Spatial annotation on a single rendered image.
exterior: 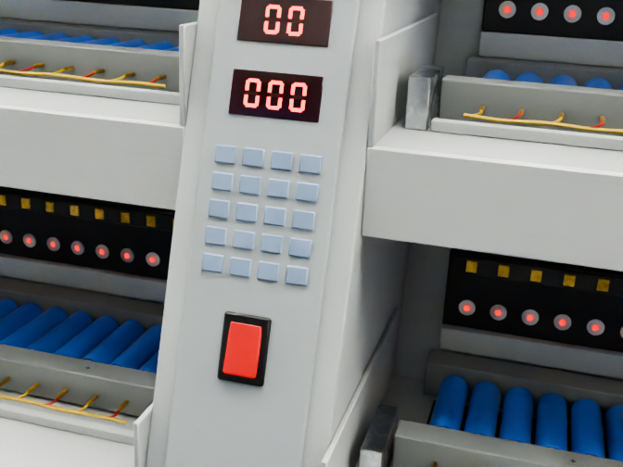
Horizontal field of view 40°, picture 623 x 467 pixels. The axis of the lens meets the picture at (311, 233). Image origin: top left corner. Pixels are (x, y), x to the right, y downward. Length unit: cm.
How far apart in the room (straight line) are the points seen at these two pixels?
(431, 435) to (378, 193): 15
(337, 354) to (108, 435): 17
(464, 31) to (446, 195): 23
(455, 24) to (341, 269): 26
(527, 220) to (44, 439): 30
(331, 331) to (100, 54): 23
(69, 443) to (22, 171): 16
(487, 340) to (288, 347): 20
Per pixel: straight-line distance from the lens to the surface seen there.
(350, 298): 42
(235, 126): 42
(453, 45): 61
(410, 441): 49
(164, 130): 44
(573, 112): 47
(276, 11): 42
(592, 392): 57
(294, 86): 41
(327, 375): 42
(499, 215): 41
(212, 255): 42
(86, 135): 46
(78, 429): 53
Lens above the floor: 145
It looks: 3 degrees down
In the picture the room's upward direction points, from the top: 7 degrees clockwise
